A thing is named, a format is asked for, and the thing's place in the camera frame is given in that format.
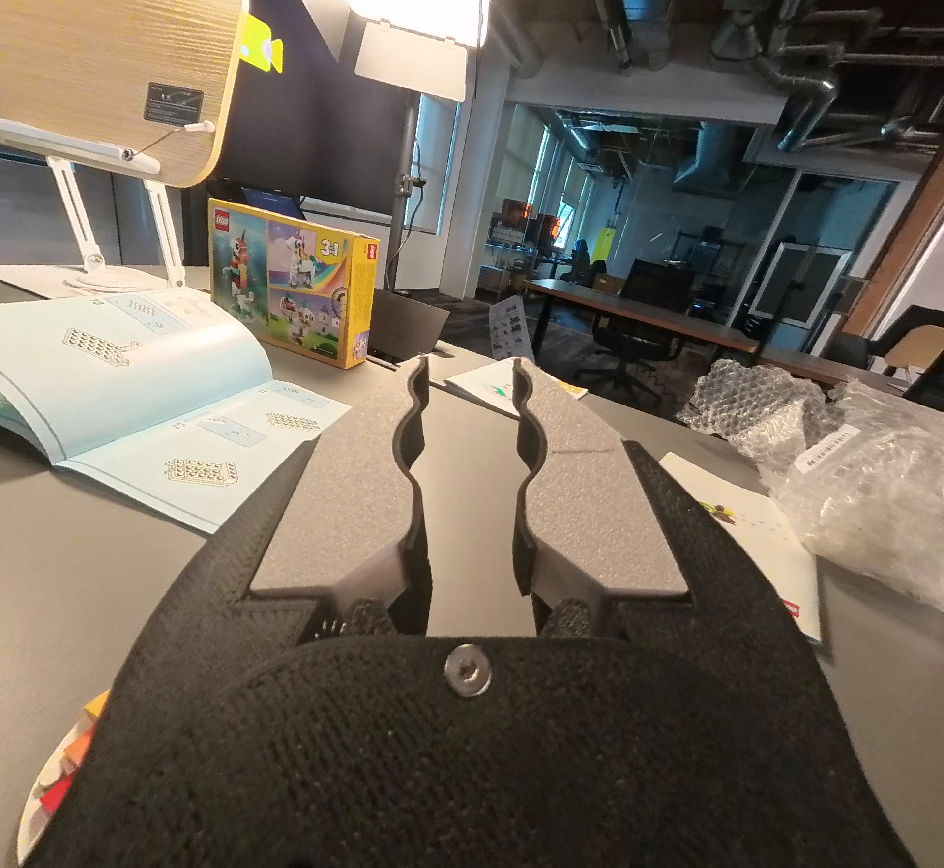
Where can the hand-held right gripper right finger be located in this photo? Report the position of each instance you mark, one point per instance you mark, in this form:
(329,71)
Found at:
(605,514)

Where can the bubble wrap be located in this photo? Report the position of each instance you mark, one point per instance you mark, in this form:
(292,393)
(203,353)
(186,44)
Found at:
(752,403)

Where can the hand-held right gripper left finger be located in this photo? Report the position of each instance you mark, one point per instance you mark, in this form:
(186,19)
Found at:
(339,514)

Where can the black office chair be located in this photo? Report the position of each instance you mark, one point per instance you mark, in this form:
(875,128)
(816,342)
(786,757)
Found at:
(634,322)

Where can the yellow lego box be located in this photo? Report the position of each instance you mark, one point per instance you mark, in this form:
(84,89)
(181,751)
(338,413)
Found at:
(287,271)

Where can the tan chair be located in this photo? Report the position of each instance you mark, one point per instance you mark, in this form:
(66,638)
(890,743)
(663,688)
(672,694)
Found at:
(914,352)

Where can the dark grey laptop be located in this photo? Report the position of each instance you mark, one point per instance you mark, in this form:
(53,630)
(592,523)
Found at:
(409,326)

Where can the wooden book stand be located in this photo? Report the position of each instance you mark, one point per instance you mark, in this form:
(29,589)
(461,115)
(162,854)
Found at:
(110,35)

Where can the small white lego leaflet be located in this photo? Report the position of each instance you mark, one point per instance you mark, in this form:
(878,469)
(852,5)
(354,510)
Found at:
(487,389)

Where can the white lego booklet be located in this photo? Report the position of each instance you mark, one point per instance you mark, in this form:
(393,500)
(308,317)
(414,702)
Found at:
(759,551)

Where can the long wooden table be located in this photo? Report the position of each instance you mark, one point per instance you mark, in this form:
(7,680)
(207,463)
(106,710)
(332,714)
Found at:
(649,308)

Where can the clear plastic bag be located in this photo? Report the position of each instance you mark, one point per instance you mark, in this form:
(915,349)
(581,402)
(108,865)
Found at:
(870,492)

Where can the printed paper sheet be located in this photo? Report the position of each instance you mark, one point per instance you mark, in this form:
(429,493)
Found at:
(509,330)

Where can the yellow wall sticker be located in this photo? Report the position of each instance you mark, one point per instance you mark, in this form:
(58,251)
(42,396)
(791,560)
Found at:
(258,46)

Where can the lamp tripod stand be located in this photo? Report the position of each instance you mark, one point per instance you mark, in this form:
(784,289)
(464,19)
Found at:
(402,204)

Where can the lego instruction booklet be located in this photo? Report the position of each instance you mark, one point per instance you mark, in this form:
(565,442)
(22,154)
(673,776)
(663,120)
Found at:
(147,381)

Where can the rainbow round lego plate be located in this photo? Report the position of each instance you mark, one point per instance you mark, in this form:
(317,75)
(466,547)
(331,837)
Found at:
(66,757)

